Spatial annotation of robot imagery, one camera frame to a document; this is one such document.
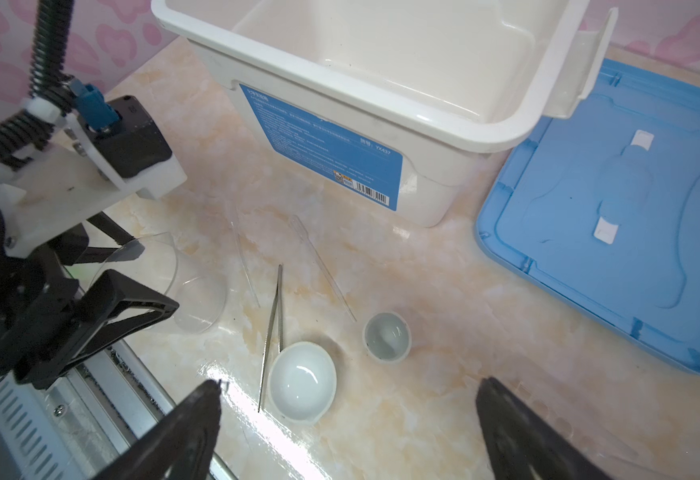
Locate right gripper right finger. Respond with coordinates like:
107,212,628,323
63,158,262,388
475,377,609,479

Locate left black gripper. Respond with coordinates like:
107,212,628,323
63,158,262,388
0,212,179,389

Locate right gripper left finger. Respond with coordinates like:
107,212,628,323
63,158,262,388
96,380,222,480

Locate clear glass beaker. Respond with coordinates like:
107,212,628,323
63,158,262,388
89,232,227,335

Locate white ceramic evaporating dish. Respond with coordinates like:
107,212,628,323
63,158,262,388
268,341,338,425

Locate small white ceramic crucible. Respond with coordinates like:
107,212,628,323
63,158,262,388
362,312,412,364

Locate metal tweezers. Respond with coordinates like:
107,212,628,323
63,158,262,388
257,264,283,413

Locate white plastic storage bin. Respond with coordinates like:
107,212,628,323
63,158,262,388
151,1,618,227

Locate clear plastic pipette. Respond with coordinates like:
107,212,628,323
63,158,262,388
289,215,357,322

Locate blue plastic bin lid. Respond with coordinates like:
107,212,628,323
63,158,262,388
474,60,700,375

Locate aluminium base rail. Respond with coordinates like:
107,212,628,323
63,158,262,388
0,342,175,479

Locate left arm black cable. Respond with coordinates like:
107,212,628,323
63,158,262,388
0,0,76,181

